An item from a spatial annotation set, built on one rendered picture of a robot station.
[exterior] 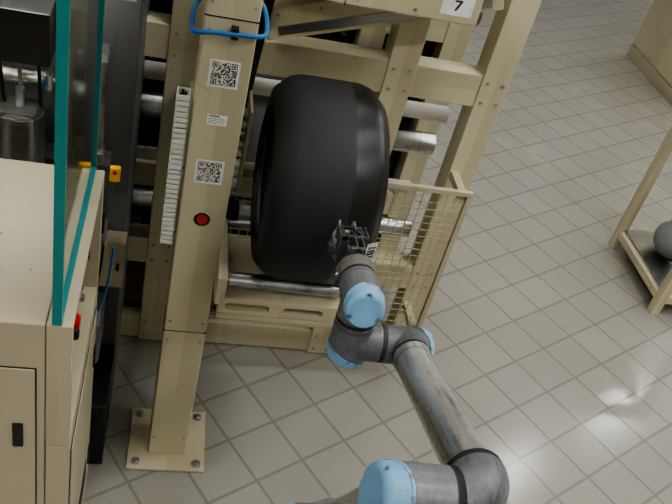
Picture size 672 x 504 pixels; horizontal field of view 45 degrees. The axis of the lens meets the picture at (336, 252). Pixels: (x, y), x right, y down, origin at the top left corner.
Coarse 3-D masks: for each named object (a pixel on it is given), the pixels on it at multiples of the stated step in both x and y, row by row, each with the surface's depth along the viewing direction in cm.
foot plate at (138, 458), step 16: (144, 416) 302; (192, 416) 307; (144, 432) 296; (192, 432) 301; (128, 448) 290; (144, 448) 291; (192, 448) 296; (128, 464) 285; (144, 464) 286; (160, 464) 287; (176, 464) 289; (192, 464) 290
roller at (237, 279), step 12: (240, 276) 235; (252, 276) 236; (264, 276) 237; (252, 288) 237; (264, 288) 237; (276, 288) 237; (288, 288) 238; (300, 288) 238; (312, 288) 239; (324, 288) 240; (336, 288) 241
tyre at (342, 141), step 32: (288, 96) 214; (320, 96) 213; (352, 96) 217; (288, 128) 208; (320, 128) 207; (352, 128) 210; (384, 128) 215; (256, 160) 250; (288, 160) 206; (320, 160) 205; (352, 160) 207; (384, 160) 212; (256, 192) 251; (288, 192) 206; (320, 192) 206; (352, 192) 208; (384, 192) 213; (256, 224) 246; (288, 224) 208; (320, 224) 209; (256, 256) 228; (288, 256) 214; (320, 256) 215
